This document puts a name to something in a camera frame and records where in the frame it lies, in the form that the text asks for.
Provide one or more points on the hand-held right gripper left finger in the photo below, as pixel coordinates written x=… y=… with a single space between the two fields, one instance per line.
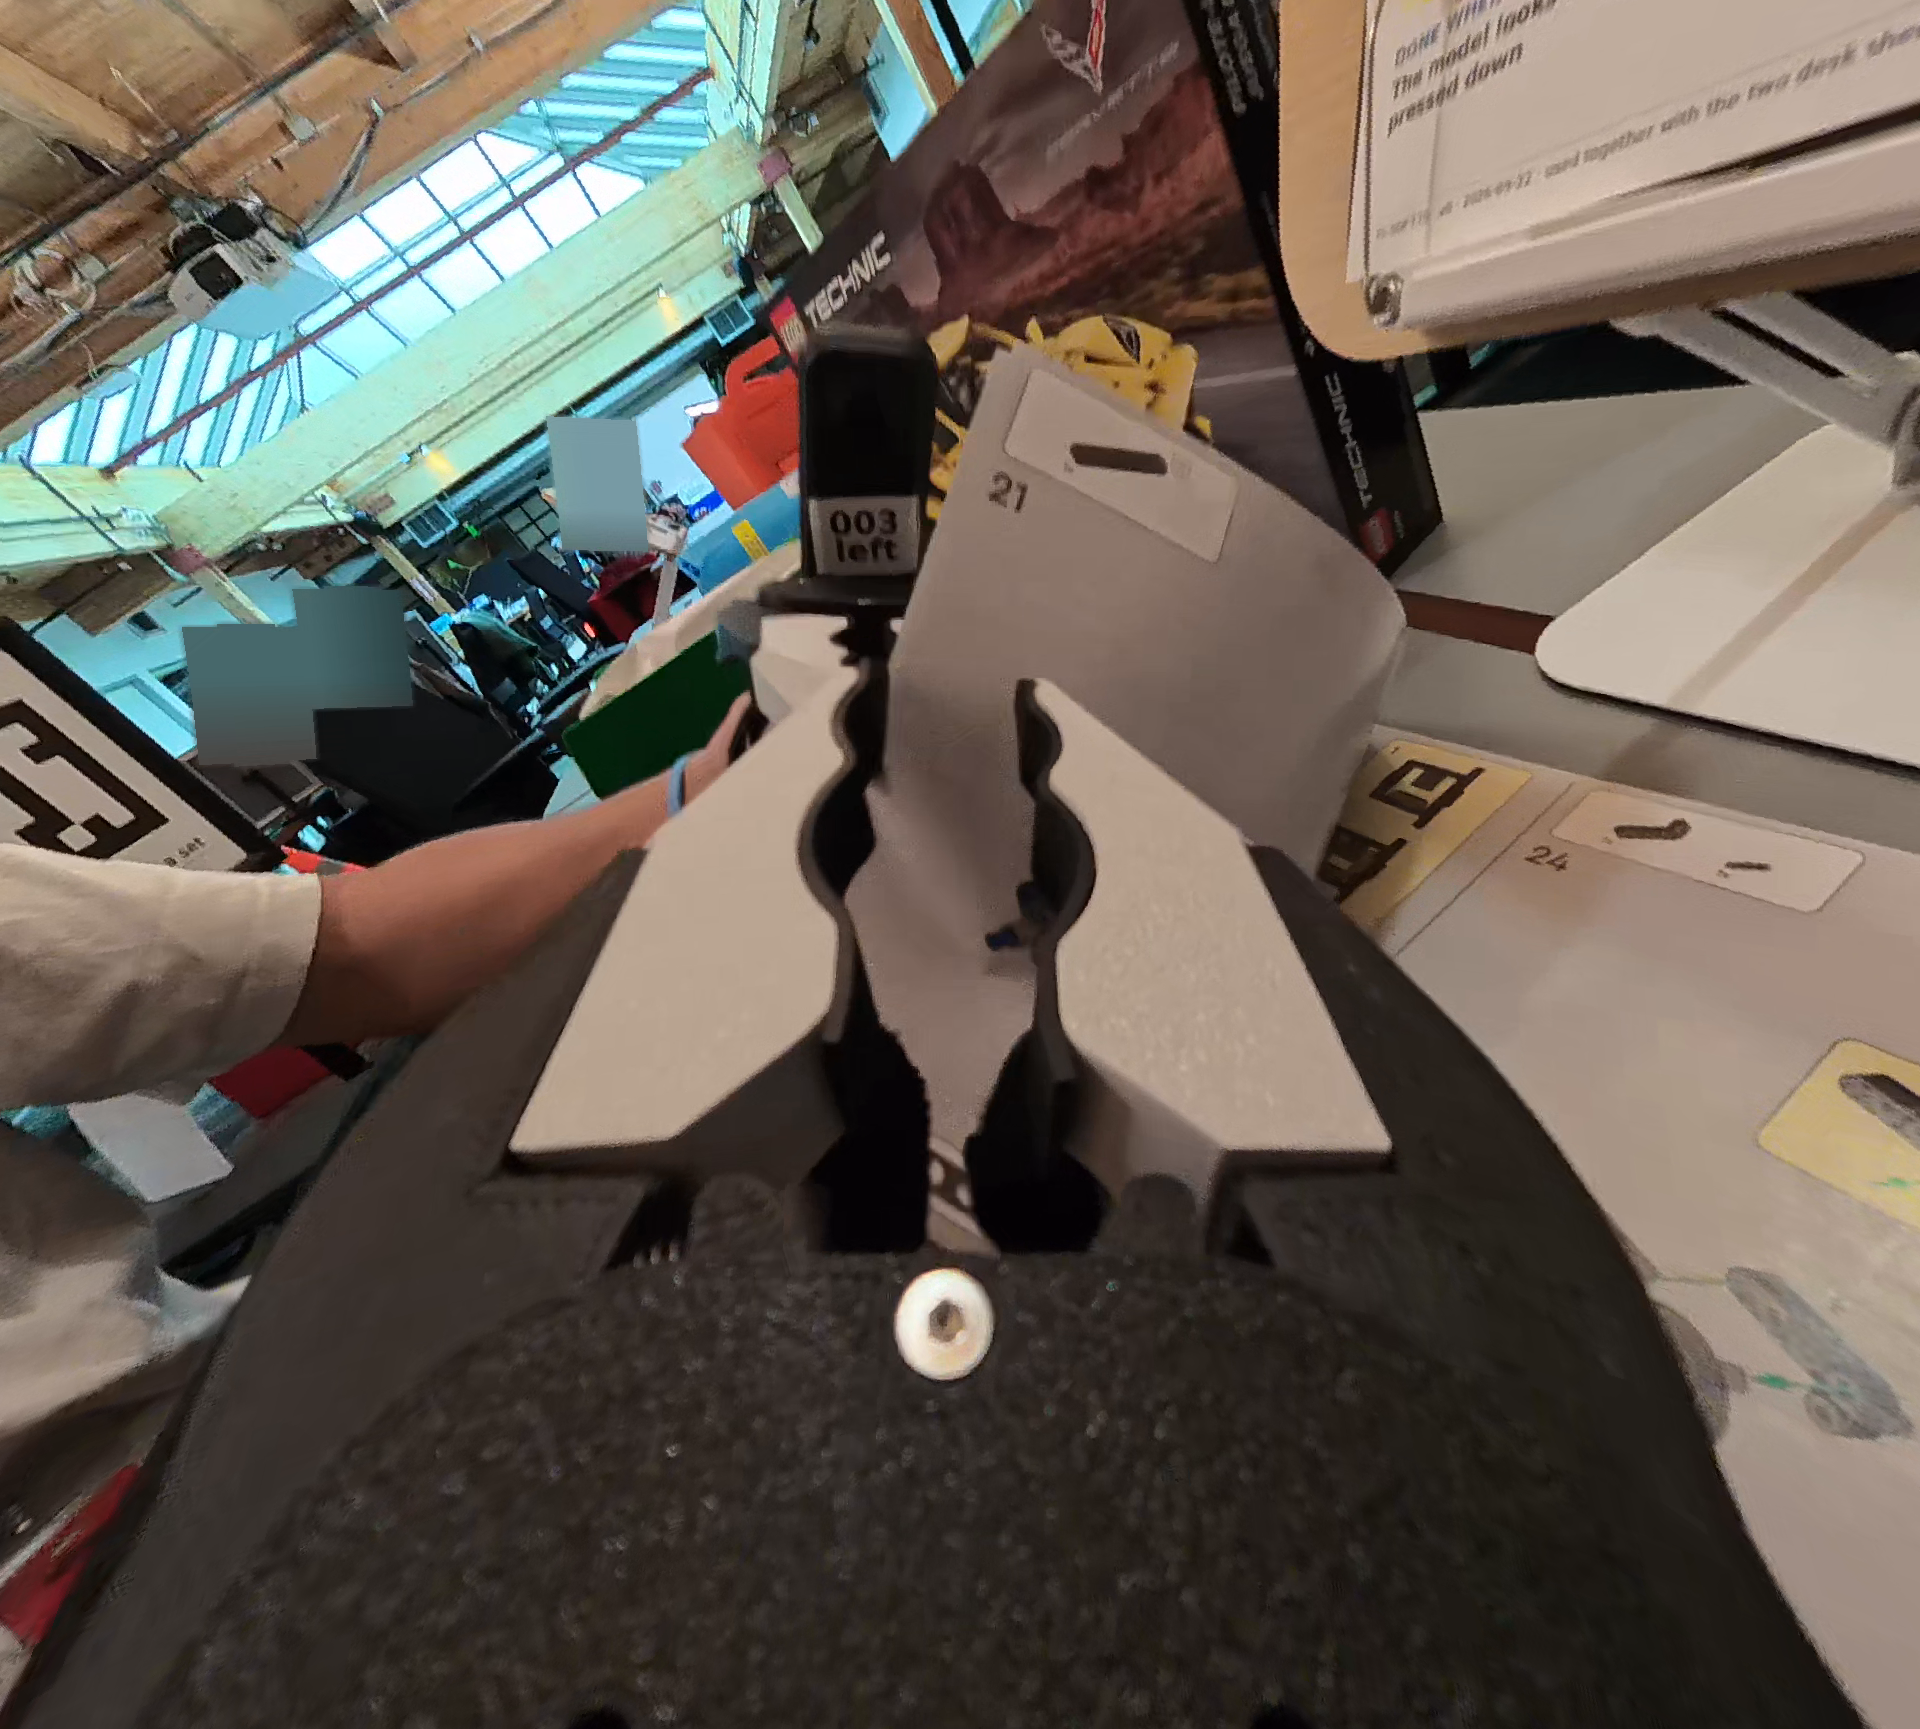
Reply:
x=720 y=979

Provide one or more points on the green box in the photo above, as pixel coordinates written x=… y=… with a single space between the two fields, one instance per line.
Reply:
x=645 y=725

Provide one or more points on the lego box with car print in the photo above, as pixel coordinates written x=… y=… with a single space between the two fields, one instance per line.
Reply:
x=1111 y=186

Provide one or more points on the black and white marker board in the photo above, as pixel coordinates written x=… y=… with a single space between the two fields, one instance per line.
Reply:
x=91 y=786

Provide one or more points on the printed instruction sheet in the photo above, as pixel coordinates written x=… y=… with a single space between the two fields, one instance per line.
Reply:
x=1650 y=4

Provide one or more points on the white ceiling-mounted device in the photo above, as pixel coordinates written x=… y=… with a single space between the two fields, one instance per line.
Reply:
x=224 y=267

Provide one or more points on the orange plastic object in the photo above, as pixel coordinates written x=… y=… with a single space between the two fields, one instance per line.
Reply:
x=743 y=425

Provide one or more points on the person's left forearm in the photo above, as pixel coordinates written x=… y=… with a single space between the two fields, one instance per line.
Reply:
x=480 y=890

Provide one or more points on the white document stand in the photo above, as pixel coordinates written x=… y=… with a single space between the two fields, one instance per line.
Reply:
x=1725 y=589

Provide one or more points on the lego instruction booklet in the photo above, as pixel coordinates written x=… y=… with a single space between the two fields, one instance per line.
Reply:
x=1171 y=649

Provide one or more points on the person's pale shirt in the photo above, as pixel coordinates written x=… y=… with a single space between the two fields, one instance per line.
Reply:
x=135 y=965

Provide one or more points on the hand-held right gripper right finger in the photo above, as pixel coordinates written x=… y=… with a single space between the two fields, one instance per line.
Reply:
x=1200 y=995

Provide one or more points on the blue wristband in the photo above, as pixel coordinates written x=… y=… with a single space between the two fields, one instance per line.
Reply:
x=677 y=786

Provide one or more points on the person's left hand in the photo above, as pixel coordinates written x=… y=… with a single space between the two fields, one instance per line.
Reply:
x=722 y=747

